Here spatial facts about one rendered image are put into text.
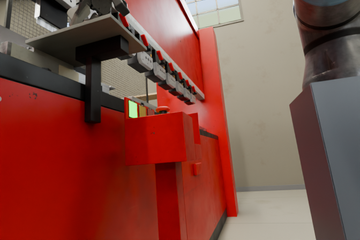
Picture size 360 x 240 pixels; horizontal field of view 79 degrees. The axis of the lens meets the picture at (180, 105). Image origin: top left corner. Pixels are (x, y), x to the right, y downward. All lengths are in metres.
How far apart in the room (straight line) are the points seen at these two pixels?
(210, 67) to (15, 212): 2.59
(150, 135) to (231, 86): 3.87
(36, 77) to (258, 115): 3.96
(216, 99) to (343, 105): 2.33
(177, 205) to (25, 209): 0.33
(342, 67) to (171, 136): 0.37
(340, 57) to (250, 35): 4.31
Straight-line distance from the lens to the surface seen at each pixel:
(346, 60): 0.48
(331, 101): 0.43
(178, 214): 0.63
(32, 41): 0.70
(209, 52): 2.93
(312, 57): 0.52
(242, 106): 4.28
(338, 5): 0.45
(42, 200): 0.52
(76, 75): 0.79
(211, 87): 2.76
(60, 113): 0.55
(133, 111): 0.63
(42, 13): 0.81
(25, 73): 0.52
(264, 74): 4.45
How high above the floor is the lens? 0.67
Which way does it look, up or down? 13 degrees up
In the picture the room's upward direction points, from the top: 5 degrees counter-clockwise
